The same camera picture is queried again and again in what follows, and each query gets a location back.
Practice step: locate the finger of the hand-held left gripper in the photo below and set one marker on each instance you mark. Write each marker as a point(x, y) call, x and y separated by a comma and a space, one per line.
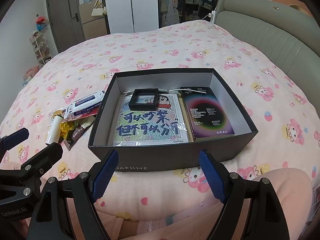
point(12, 141)
point(47, 153)

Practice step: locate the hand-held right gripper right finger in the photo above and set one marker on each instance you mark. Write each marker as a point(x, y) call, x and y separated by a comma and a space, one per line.
point(212, 177)

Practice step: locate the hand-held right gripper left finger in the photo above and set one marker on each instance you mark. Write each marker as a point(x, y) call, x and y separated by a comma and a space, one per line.
point(105, 177)

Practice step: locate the white tube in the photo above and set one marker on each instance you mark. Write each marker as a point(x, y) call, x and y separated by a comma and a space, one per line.
point(53, 132)

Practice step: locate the yellow green snack packet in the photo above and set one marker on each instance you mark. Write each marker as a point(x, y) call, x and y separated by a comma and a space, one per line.
point(66, 128)

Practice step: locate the brown sachet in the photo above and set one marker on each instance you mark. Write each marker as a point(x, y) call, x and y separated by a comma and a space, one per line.
point(75, 137)

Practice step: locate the yellow round item packet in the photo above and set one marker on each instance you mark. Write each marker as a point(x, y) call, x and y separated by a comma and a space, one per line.
point(56, 112)

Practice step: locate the pale green sachet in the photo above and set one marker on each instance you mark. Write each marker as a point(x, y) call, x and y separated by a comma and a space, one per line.
point(86, 123)

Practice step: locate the red packet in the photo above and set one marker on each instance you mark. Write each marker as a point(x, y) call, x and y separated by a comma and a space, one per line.
point(82, 117)

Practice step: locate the dark grey cardboard box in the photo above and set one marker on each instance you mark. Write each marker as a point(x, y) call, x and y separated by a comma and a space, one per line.
point(155, 156)

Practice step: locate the white blue wet wipes pack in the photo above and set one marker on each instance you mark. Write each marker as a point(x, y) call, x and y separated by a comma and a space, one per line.
point(85, 102)

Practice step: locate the black rainbow screen protector box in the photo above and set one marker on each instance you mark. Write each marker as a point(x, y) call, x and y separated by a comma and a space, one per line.
point(207, 115)

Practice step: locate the dotted bead art sheet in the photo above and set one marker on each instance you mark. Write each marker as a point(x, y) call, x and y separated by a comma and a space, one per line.
point(150, 130)

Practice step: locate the pink plush toy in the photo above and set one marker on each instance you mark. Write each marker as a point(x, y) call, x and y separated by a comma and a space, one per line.
point(31, 72)

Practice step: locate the white shelf rack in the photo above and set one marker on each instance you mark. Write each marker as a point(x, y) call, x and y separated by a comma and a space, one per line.
point(41, 47)

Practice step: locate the grey door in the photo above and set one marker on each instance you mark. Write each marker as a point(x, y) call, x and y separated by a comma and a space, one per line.
point(60, 17)

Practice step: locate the pink printed blanket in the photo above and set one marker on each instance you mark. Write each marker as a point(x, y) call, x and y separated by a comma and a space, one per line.
point(175, 50)

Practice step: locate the large brown cardboard box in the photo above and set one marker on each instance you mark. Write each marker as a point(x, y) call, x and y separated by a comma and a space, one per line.
point(92, 27)

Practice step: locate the white handbag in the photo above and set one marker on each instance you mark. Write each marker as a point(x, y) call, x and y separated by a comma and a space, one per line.
point(98, 11)

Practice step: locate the white charger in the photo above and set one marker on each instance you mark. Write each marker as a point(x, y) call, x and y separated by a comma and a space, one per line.
point(212, 16)

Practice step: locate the white wardrobe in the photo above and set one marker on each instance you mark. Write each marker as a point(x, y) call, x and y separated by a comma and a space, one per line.
point(130, 5)

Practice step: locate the dark glass display cabinet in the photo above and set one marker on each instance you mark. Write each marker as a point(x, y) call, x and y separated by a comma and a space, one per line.
point(175, 2)

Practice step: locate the small black square frame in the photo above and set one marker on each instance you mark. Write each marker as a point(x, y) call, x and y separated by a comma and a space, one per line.
point(156, 100)

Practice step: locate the red blue wall toy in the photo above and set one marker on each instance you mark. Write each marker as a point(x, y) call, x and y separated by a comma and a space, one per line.
point(41, 22)

